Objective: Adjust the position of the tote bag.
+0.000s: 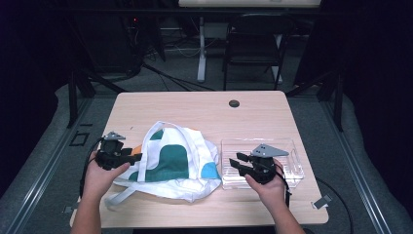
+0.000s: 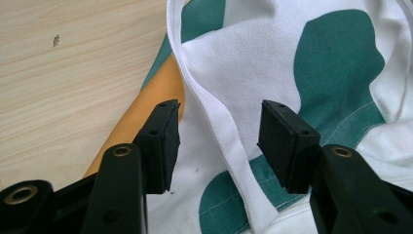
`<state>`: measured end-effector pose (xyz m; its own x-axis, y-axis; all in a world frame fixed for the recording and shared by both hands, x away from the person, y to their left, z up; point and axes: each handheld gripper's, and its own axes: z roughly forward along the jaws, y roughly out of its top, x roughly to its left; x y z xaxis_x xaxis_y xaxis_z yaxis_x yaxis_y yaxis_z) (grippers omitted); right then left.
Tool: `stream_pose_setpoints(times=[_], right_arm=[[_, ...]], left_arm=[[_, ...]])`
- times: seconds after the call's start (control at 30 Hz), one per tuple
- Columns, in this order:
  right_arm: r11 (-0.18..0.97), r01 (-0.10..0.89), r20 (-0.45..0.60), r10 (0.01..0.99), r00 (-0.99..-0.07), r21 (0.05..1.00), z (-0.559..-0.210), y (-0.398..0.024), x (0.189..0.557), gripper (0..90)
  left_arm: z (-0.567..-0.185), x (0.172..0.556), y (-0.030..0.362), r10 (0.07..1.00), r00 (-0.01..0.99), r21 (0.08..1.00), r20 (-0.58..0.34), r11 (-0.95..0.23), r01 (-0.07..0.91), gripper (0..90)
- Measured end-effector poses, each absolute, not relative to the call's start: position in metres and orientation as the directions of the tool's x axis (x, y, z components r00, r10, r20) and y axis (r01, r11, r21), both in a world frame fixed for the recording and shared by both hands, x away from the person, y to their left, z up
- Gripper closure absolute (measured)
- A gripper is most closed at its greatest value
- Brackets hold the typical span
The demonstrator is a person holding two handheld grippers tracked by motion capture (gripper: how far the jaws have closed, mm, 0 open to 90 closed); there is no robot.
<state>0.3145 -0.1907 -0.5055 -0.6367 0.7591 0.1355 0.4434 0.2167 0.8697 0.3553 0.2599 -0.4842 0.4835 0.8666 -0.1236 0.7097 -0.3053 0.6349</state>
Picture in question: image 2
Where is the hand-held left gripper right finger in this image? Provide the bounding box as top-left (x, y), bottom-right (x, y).
top-left (257, 99), bottom-right (413, 234)

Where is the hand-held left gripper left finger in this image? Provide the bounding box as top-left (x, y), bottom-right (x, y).
top-left (81, 98), bottom-right (181, 234)

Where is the white green orange tote bag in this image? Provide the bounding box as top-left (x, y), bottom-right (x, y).
top-left (83, 0), bottom-right (413, 234)

